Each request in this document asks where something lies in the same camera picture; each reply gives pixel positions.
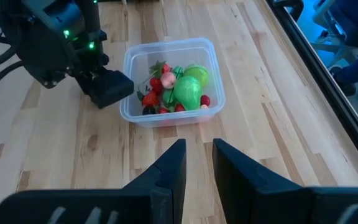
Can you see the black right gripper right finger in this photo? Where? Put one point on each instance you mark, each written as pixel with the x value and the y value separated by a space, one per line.
pixel 232 180

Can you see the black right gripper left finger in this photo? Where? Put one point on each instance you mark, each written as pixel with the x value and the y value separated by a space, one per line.
pixel 169 180

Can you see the red toy strawberry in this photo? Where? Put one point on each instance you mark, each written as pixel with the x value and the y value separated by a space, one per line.
pixel 156 84
pixel 166 68
pixel 150 99

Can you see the black toy blackberry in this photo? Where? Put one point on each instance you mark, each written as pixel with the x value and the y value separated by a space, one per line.
pixel 148 110

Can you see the red toy cherry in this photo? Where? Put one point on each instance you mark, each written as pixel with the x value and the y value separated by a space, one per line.
pixel 205 99
pixel 179 108
pixel 163 110

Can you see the green toy pea pod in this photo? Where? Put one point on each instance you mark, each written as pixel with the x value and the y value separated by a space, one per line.
pixel 168 97

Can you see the clear plastic tupperware container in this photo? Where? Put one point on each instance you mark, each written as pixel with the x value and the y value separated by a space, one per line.
pixel 172 51

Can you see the green toy pear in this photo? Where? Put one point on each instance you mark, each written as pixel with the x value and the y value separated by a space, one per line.
pixel 187 92

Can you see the green toy apple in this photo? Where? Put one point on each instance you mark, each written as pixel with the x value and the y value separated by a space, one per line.
pixel 197 73

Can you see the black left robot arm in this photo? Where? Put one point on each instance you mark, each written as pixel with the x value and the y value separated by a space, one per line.
pixel 42 37

